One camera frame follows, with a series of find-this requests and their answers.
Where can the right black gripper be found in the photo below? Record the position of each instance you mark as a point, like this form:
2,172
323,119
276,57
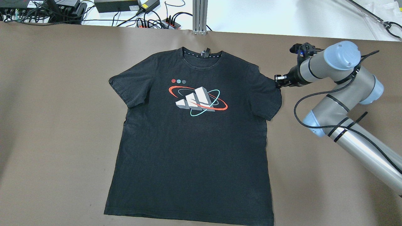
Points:
293,78

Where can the black printed t-shirt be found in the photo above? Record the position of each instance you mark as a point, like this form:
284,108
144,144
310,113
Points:
194,140

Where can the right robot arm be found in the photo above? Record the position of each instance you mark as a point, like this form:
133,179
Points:
326,113

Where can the metal grabber tool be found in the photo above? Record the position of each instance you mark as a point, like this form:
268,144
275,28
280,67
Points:
391,27

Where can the white cloth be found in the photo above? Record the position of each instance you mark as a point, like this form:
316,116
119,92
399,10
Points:
388,12

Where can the right grey usb hub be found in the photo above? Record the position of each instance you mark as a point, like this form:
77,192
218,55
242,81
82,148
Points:
170,24

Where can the grey usb hub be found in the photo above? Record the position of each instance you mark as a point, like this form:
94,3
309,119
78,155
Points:
170,24
142,23

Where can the left grey usb hub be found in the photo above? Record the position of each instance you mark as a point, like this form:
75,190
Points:
142,23

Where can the black power adapter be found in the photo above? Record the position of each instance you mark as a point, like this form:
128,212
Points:
146,6

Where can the black electronics box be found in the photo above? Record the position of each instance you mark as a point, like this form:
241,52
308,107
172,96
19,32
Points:
106,6

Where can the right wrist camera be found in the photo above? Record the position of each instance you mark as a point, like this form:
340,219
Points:
305,49

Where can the upper aluminium frame post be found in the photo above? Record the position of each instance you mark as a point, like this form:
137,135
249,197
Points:
199,17

